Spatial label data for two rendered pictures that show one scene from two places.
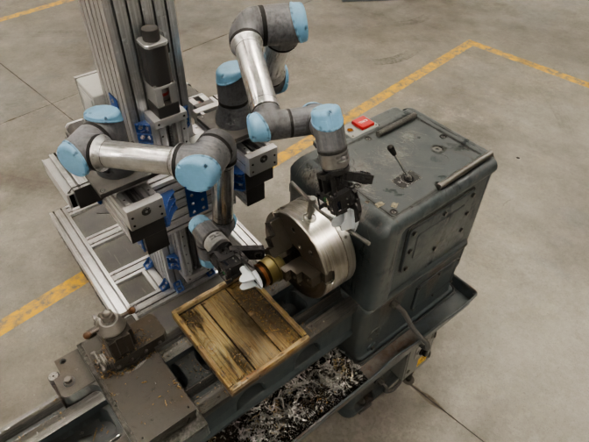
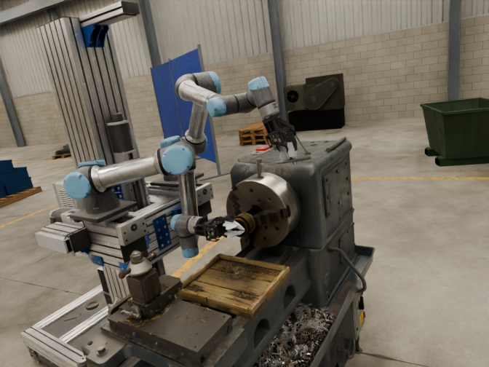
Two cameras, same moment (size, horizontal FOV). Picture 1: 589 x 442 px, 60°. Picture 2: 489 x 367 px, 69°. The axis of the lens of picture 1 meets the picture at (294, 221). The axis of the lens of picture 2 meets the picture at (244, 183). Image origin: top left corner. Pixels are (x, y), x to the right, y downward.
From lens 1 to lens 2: 0.83 m
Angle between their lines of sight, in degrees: 31
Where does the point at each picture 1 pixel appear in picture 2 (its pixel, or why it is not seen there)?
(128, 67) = (102, 143)
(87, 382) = (120, 347)
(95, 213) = (63, 321)
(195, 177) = (177, 160)
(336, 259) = (287, 197)
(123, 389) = (160, 327)
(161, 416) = (204, 328)
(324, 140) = (262, 95)
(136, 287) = not seen: hidden behind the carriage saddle
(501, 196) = not seen: hidden behind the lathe
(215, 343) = (219, 294)
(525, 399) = (442, 330)
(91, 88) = not seen: hidden behind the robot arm
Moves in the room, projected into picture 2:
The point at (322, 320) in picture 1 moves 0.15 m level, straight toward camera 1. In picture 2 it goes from (290, 262) to (303, 279)
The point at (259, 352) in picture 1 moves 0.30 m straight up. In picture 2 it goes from (257, 287) to (247, 214)
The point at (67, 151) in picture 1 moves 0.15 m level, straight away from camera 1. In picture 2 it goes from (73, 175) to (60, 172)
